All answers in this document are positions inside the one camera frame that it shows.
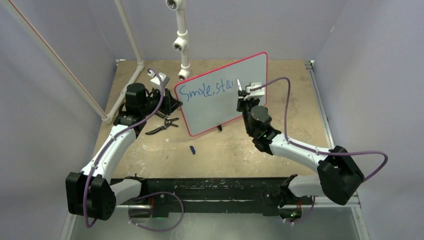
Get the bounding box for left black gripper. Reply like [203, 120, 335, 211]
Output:
[140, 86, 182, 117]

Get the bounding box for white marker pen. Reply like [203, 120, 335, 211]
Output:
[236, 78, 243, 98]

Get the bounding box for red framed whiteboard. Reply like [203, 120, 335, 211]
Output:
[174, 52, 268, 137]

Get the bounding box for blue marker cap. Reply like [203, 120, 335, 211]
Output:
[189, 145, 196, 155]

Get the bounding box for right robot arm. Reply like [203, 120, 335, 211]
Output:
[236, 90, 365, 205]

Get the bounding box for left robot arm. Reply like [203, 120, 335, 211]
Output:
[65, 83, 172, 221]

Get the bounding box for black pliers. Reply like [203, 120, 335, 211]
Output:
[145, 110, 180, 136]

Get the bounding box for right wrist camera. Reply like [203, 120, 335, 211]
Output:
[243, 82, 266, 101]

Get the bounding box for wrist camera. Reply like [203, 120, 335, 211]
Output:
[150, 72, 170, 90]
[243, 82, 266, 101]

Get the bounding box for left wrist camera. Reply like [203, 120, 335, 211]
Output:
[150, 72, 170, 90]

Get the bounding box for white pvc pipe frame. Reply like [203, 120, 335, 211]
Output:
[0, 0, 191, 124]

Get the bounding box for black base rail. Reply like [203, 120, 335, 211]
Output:
[111, 177, 312, 218]

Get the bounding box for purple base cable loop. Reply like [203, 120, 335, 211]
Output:
[128, 191, 185, 233]

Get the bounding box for aluminium table frame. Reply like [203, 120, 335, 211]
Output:
[65, 70, 367, 225]

